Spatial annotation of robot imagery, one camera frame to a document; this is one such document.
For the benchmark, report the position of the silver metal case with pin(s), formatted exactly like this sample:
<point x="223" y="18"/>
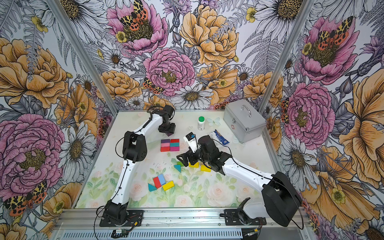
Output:
<point x="244" y="120"/>

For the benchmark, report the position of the light blue block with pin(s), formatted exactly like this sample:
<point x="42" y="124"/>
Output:
<point x="162" y="179"/>

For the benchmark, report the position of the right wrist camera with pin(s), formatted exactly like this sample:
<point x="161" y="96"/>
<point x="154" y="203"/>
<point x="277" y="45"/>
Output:
<point x="191" y="140"/>

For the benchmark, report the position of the yellow block lower cluster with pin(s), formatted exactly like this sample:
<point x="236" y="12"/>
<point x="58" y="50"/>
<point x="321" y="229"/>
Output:
<point x="167" y="186"/>

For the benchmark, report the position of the red block lower cluster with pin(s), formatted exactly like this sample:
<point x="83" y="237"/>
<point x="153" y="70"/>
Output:
<point x="157" y="182"/>

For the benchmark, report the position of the aluminium front rail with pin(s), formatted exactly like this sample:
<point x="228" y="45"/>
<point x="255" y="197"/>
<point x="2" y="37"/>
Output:
<point x="85" y="220"/>

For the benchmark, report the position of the teal triangle cluster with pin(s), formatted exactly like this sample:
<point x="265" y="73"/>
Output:
<point x="152" y="188"/>

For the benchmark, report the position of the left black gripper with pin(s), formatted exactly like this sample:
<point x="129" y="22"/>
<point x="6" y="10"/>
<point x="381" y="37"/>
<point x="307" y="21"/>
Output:
<point x="170" y="130"/>

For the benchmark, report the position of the small green circuit board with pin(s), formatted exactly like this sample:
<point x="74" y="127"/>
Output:
<point x="118" y="233"/>

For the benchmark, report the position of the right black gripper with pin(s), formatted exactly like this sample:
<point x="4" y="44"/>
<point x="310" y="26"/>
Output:
<point x="185" y="155"/>

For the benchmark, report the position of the aluminium frame post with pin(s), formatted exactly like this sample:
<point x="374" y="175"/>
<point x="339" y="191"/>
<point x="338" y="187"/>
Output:
<point x="291" y="40"/>
<point x="76" y="42"/>

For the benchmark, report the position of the yellow block near green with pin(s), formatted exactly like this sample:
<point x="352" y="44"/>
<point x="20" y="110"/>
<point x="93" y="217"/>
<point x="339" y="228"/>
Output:
<point x="196" y="165"/>

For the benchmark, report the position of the right aluminium frame post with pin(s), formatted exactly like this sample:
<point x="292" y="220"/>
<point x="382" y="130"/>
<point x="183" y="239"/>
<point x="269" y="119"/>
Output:
<point x="291" y="40"/>

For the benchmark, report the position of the teal triangular block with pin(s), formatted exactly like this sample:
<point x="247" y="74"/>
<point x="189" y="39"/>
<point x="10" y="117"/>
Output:
<point x="178" y="168"/>

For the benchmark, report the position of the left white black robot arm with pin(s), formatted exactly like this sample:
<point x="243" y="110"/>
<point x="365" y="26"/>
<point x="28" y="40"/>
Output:
<point x="134" y="151"/>

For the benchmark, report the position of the blue white plastic packet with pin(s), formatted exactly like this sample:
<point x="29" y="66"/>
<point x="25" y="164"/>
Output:
<point x="215" y="135"/>

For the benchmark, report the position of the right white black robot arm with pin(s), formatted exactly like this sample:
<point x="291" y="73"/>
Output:
<point x="281" y="200"/>

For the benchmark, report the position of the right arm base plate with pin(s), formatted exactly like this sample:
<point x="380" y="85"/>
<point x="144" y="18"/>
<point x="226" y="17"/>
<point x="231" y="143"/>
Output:
<point x="234" y="217"/>

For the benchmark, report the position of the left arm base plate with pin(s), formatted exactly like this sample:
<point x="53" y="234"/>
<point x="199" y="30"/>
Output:
<point x="127" y="218"/>

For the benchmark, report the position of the magenta rectangular block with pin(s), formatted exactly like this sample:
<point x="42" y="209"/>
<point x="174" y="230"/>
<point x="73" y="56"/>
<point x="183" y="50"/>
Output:
<point x="174" y="149"/>

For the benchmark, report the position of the left aluminium frame post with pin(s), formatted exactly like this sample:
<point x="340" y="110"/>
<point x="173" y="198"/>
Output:
<point x="76" y="42"/>

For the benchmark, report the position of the white bottle green cap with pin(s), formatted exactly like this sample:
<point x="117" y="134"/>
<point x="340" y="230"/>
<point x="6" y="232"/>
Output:
<point x="201" y="123"/>

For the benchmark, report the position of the yellow block right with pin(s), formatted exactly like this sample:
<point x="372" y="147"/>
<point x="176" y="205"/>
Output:
<point x="205" y="169"/>

